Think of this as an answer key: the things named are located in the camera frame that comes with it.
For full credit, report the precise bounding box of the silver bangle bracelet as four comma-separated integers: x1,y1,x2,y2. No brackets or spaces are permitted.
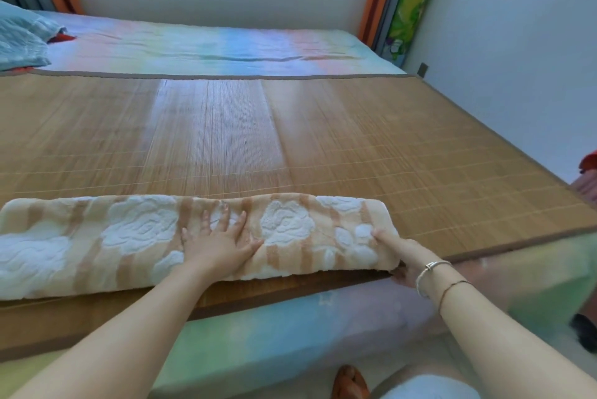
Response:
415,260,454,300

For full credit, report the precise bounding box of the beige white patterned towel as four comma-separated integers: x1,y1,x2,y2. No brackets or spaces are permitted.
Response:
0,193,401,301

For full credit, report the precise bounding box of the pastel rainbow bed sheet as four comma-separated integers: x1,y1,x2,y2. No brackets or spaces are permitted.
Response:
0,9,597,399

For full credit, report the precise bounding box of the green yellow painted board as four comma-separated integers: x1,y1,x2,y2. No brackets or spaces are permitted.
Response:
380,0,451,63

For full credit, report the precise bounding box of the red cloth under pillow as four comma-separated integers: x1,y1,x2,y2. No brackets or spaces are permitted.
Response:
11,33,78,74

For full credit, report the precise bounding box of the orange slipper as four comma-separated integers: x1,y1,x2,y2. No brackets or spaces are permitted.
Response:
331,364,372,399

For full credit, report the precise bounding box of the person's right hand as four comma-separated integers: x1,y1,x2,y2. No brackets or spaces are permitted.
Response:
371,227,433,290

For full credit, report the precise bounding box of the reddish ribbed furniture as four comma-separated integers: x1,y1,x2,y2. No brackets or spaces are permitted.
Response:
570,173,597,209

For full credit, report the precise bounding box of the brown bamboo sleeping mat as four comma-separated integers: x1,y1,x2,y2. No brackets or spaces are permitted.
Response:
0,68,597,362

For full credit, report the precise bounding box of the person's right forearm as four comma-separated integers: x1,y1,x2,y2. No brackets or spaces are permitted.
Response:
416,264,597,399

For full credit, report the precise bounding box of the person's left hand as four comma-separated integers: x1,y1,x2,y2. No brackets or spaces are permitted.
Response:
180,209,265,279

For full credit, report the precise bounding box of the teal quilted pillow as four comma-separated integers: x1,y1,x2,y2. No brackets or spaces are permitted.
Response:
0,0,68,71

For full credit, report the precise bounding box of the person's left forearm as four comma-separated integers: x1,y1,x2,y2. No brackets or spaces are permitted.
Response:
9,265,220,399

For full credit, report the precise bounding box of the person's white garment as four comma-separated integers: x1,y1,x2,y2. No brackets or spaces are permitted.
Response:
380,374,482,399

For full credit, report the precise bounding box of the black shoe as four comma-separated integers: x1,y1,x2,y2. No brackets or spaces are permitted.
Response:
570,313,597,354

